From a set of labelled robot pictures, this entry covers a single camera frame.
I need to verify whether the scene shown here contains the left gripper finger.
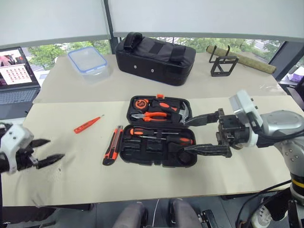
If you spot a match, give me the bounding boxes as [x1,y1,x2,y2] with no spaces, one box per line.
[36,153,66,170]
[31,138,51,150]

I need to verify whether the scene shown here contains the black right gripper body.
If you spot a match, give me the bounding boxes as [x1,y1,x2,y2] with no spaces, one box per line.
[215,108,250,159]

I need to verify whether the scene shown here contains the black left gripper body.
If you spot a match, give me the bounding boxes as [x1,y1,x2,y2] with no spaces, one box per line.
[16,146,39,171]

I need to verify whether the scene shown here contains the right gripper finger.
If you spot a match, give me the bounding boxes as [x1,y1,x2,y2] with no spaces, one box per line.
[182,143,226,157]
[184,110,220,127]

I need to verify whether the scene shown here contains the black plastic tool case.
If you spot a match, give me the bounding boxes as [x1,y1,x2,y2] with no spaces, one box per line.
[118,94,198,168]

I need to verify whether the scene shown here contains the beige table sheet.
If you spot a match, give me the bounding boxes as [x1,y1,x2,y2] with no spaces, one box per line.
[33,52,288,104]
[0,95,304,207]

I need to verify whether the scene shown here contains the orange voltage tester screwdriver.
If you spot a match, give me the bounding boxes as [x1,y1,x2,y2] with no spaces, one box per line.
[74,114,105,134]

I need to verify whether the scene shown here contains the open laptop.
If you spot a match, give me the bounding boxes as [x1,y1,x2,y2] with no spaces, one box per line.
[0,47,41,119]

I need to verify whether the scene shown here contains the orange black utility knife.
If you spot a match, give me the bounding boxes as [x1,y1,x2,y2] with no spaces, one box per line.
[102,125,124,166]

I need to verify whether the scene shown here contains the orange black tape measure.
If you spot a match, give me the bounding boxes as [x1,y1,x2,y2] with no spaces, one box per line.
[133,98,150,110]

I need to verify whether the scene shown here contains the long orange black screwdriver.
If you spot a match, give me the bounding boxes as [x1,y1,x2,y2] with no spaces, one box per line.
[129,127,180,136]

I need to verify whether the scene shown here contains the dark grey rounded shape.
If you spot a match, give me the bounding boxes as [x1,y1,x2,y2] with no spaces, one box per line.
[113,201,148,228]
[169,199,202,228]

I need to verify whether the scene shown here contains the rolled olive mat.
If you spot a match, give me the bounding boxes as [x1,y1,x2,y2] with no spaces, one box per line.
[206,45,277,74]

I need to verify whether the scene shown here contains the black fabric bag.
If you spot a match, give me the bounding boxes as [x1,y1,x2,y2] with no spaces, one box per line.
[114,32,197,86]

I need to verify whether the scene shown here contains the white sneaker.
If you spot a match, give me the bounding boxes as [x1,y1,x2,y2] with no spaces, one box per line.
[251,204,272,228]

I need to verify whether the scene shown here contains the clear container with blue lid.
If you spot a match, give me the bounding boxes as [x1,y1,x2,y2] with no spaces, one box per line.
[67,46,110,84]

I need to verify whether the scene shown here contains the white roller blind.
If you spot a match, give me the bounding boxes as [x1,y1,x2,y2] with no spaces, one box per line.
[0,0,111,48]
[108,0,304,43]

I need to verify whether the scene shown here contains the claw hammer with black handle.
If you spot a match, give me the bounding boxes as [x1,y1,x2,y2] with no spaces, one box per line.
[152,99,193,124]

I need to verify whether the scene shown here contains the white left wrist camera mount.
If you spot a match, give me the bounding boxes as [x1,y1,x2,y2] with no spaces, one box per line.
[0,123,35,175]

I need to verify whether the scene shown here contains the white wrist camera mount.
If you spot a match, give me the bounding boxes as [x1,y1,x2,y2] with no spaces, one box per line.
[0,123,35,175]
[229,89,264,147]

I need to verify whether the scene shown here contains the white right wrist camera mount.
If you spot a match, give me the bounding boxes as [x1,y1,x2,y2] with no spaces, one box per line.
[229,89,264,147]

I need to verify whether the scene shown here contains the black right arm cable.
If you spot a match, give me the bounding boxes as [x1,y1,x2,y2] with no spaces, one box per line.
[250,123,304,141]

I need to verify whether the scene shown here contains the orange handled pliers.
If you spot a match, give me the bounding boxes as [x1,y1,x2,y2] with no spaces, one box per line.
[131,111,171,122]

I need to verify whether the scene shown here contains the black metal wire stand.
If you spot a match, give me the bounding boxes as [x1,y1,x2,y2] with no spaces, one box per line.
[209,45,239,77]

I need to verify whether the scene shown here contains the black metal bracket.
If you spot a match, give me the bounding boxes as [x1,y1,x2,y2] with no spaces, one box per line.
[198,209,217,228]

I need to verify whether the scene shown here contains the black floor cable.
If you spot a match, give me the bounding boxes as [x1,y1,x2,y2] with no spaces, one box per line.
[235,179,293,228]

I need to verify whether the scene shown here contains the thin white cable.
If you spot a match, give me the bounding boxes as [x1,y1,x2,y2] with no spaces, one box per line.
[153,199,160,228]

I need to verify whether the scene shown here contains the dark slanted window frame post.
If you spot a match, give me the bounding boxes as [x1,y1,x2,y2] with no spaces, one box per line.
[268,41,304,80]

